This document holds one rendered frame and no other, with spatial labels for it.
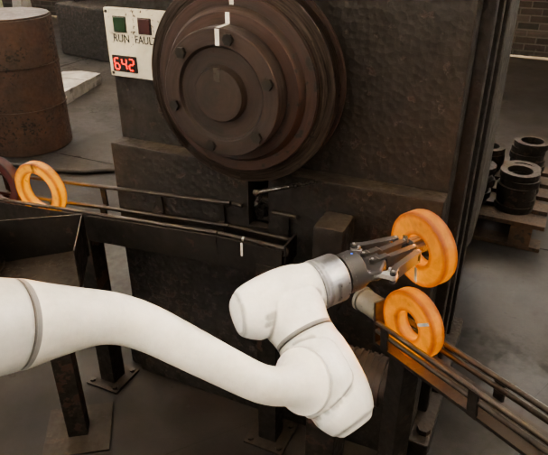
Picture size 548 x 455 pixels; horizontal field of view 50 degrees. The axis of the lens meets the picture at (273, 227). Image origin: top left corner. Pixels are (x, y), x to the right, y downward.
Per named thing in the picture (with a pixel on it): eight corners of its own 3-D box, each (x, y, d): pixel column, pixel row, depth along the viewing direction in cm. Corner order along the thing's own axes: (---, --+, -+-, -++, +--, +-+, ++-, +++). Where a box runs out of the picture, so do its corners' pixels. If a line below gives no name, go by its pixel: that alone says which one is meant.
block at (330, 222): (323, 284, 160) (327, 207, 149) (351, 292, 157) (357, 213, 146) (309, 306, 152) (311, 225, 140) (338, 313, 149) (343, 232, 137)
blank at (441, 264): (403, 197, 118) (390, 201, 116) (461, 223, 105) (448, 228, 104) (401, 264, 124) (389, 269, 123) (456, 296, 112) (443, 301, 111)
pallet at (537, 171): (311, 204, 330) (313, 130, 309) (358, 156, 394) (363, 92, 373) (538, 254, 283) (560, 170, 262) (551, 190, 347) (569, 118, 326)
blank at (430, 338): (407, 356, 130) (395, 360, 128) (385, 288, 131) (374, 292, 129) (455, 357, 116) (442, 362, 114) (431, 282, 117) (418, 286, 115)
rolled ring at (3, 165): (8, 160, 180) (16, 156, 183) (-33, 155, 188) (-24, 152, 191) (24, 214, 189) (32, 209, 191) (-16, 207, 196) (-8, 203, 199)
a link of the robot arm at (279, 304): (291, 276, 109) (326, 337, 103) (216, 305, 102) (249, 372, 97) (305, 246, 100) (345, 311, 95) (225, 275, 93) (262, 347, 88)
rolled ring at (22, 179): (4, 181, 185) (13, 176, 187) (41, 227, 187) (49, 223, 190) (31, 153, 174) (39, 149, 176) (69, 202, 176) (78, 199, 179)
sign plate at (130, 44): (116, 73, 165) (107, 5, 156) (195, 83, 155) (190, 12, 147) (110, 75, 163) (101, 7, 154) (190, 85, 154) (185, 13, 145)
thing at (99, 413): (34, 413, 194) (-17, 221, 159) (116, 402, 198) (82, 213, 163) (23, 463, 176) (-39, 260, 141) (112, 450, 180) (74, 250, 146)
